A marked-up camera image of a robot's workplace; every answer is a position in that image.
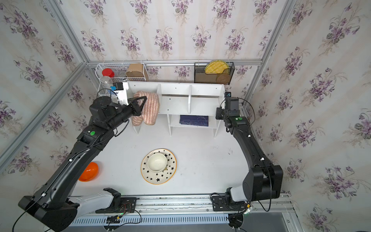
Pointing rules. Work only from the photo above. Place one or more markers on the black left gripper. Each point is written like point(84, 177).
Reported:
point(135, 106)

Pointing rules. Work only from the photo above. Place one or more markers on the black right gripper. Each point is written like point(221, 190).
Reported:
point(217, 114)

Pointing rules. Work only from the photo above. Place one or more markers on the orange striped cloth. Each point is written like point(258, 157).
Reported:
point(150, 110)

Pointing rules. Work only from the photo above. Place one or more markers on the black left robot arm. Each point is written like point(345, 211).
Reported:
point(51, 204)

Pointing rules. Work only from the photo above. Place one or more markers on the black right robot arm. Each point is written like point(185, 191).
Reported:
point(264, 179)

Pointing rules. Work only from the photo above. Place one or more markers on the white wooden bookshelf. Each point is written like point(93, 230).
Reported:
point(178, 99)

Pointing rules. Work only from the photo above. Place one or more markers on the brown cardboard box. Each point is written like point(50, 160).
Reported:
point(135, 70)

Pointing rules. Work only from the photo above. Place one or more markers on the round woven coaster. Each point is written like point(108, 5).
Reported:
point(223, 78)

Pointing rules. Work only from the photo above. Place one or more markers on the clear plastic bottle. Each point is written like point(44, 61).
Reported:
point(106, 86)

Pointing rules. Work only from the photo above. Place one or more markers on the black mesh basket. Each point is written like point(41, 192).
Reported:
point(201, 77)

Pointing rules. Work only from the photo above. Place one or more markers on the yellow woven fan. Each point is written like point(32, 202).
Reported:
point(216, 67)

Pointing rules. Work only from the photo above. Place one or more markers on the red lidded jar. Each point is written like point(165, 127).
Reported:
point(108, 72)

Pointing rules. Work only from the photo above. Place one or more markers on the cream ceramic bowl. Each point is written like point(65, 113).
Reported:
point(157, 162)

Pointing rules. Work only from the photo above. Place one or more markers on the star patterned plate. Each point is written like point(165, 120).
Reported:
point(160, 177)

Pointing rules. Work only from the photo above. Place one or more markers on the orange plastic bowl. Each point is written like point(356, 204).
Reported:
point(90, 173)

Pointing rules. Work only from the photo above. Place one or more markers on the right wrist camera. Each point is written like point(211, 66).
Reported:
point(227, 94)

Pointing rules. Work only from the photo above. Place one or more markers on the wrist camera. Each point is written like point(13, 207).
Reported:
point(227, 94)
point(120, 90)

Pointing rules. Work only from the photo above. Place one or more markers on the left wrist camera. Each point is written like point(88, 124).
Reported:
point(120, 90)

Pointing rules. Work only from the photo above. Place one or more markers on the white wire basket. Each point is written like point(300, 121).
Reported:
point(119, 78)

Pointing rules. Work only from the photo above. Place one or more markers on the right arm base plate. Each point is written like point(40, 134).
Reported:
point(224, 203)

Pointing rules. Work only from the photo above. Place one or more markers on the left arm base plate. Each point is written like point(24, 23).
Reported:
point(126, 205)

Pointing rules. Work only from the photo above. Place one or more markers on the aluminium mounting rail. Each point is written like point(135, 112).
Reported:
point(173, 204)

